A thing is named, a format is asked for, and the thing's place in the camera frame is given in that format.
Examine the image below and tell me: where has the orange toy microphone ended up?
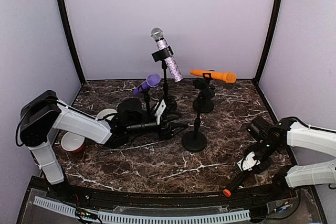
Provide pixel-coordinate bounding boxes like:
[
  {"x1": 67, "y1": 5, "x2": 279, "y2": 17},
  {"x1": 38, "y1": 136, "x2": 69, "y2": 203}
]
[{"x1": 190, "y1": 69, "x2": 237, "y2": 83}]

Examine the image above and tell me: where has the right black corner post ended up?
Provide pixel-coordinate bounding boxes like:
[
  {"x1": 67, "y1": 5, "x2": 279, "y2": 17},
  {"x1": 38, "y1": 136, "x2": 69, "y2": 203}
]
[{"x1": 253, "y1": 0, "x2": 281, "y2": 86}]

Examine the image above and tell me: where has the small black stand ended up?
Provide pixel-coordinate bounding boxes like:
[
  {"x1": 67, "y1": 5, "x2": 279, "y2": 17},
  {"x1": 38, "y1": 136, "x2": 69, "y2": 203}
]
[
  {"x1": 193, "y1": 70, "x2": 214, "y2": 113},
  {"x1": 181, "y1": 78, "x2": 216, "y2": 153}
]

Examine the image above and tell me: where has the glitter microphone silver head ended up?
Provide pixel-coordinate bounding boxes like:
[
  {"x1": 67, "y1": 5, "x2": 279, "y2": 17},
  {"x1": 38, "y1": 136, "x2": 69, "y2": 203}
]
[{"x1": 151, "y1": 28, "x2": 183, "y2": 82}]

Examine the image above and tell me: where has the black corner post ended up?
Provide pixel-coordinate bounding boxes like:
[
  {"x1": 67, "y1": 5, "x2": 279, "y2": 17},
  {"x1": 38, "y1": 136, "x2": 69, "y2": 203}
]
[
  {"x1": 253, "y1": 0, "x2": 281, "y2": 86},
  {"x1": 57, "y1": 0, "x2": 86, "y2": 85}
]

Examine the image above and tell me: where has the purple toy microphone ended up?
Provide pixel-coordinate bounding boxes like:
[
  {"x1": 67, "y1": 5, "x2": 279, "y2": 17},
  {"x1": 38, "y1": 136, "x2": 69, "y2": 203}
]
[{"x1": 133, "y1": 73, "x2": 161, "y2": 95}]

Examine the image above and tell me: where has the white cable duct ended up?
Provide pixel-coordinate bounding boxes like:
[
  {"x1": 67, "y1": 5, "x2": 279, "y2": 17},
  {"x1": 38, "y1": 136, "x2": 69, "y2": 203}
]
[{"x1": 33, "y1": 196, "x2": 250, "y2": 223}]

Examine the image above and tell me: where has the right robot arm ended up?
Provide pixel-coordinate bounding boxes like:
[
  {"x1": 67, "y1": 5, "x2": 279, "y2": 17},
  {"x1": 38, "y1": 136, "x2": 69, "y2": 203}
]
[{"x1": 238, "y1": 116, "x2": 335, "y2": 195}]

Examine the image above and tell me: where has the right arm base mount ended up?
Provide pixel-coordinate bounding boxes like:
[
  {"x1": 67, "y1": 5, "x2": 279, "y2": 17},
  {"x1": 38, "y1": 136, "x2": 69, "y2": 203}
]
[{"x1": 270, "y1": 173, "x2": 292, "y2": 199}]

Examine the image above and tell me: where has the black stand ring clip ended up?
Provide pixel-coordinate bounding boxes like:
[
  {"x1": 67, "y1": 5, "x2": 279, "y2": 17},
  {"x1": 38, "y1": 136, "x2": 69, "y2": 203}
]
[{"x1": 142, "y1": 87, "x2": 156, "y2": 116}]

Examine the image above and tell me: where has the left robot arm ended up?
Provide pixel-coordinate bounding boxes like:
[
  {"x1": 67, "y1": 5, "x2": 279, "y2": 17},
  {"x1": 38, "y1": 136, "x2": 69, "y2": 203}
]
[{"x1": 15, "y1": 90, "x2": 188, "y2": 200}]

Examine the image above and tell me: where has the black microphone orange cap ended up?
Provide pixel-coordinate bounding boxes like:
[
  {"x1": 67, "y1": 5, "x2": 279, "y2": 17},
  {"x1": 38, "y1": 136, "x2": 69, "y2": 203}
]
[{"x1": 223, "y1": 172, "x2": 249, "y2": 197}]

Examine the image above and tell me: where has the left black corner post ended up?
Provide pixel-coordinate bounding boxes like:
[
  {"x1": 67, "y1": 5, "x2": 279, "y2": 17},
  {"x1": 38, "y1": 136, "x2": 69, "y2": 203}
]
[{"x1": 57, "y1": 0, "x2": 86, "y2": 85}]

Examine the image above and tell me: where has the white cup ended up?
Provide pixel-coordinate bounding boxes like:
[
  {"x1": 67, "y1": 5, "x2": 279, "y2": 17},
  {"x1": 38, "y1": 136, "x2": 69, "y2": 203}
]
[{"x1": 61, "y1": 132, "x2": 85, "y2": 153}]

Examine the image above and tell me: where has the tall stand large clip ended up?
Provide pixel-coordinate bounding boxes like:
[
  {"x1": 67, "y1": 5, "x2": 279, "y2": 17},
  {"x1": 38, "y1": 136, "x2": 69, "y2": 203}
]
[{"x1": 152, "y1": 46, "x2": 177, "y2": 114}]

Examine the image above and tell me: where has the black table front rail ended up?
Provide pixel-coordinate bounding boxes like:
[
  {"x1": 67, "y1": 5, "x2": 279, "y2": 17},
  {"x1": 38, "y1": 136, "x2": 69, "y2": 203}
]
[{"x1": 28, "y1": 174, "x2": 313, "y2": 210}]

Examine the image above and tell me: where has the white bowl black rim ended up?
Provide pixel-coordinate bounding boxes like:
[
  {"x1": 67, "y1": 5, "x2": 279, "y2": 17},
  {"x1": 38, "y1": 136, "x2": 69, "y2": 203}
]
[{"x1": 97, "y1": 109, "x2": 117, "y2": 120}]

